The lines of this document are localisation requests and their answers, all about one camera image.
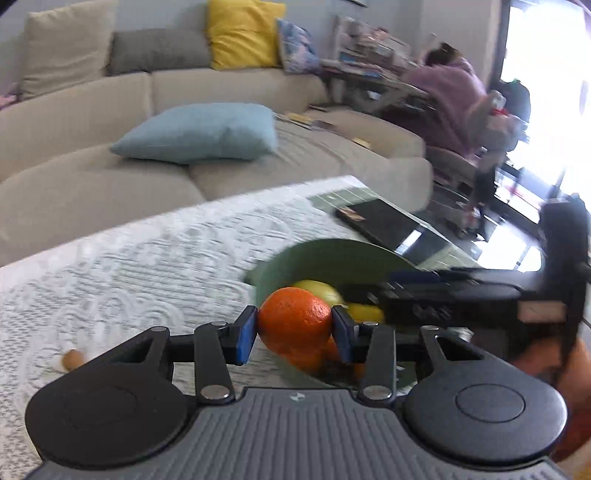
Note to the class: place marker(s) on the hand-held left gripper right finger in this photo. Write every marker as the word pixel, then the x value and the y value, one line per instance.
pixel 342 334

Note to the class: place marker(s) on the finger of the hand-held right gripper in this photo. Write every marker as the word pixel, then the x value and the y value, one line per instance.
pixel 438 307
pixel 415 277

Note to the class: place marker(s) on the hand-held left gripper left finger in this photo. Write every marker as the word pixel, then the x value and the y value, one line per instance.
pixel 246 337

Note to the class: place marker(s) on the orange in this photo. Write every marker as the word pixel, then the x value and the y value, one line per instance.
pixel 295 318
pixel 331 350
pixel 302 361

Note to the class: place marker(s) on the large yellow-green apple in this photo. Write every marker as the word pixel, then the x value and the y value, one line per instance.
pixel 321 290
pixel 367 314

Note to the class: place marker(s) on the green colander bowl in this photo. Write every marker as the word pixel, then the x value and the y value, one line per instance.
pixel 323 258

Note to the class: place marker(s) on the person's right hand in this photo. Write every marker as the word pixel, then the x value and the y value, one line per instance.
pixel 577 397

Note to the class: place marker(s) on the black notebook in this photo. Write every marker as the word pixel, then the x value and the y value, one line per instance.
pixel 383 221

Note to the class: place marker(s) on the desk chair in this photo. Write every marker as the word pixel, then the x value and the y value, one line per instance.
pixel 466 175

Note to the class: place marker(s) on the white lace tablecloth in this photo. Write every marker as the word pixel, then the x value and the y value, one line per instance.
pixel 138 277

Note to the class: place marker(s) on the small yellow item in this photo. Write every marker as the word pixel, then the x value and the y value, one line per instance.
pixel 361 143

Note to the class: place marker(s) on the black bag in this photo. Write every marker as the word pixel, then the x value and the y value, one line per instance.
pixel 515 99

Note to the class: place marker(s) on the thin black book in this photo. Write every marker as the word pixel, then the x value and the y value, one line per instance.
pixel 321 107

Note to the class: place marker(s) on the light blue pillow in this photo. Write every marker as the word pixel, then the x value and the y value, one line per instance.
pixel 198 134

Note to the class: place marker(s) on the beige sofa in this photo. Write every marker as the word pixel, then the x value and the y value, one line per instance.
pixel 92 184

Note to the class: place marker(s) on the cluttered study desk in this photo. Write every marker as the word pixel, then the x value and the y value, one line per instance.
pixel 369 60

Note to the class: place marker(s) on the floral cushion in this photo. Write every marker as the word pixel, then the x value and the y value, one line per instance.
pixel 298 48

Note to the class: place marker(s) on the yellow cushion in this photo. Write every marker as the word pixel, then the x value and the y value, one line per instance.
pixel 244 34

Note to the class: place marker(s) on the grey checked cushion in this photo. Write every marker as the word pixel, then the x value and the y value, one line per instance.
pixel 157 50

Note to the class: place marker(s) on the beige cushion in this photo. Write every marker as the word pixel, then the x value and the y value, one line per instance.
pixel 69 46

